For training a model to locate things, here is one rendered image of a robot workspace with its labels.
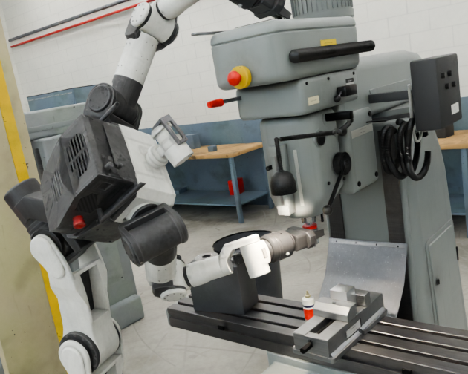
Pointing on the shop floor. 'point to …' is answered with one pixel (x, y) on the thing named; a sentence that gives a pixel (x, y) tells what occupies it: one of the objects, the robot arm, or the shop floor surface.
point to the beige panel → (13, 225)
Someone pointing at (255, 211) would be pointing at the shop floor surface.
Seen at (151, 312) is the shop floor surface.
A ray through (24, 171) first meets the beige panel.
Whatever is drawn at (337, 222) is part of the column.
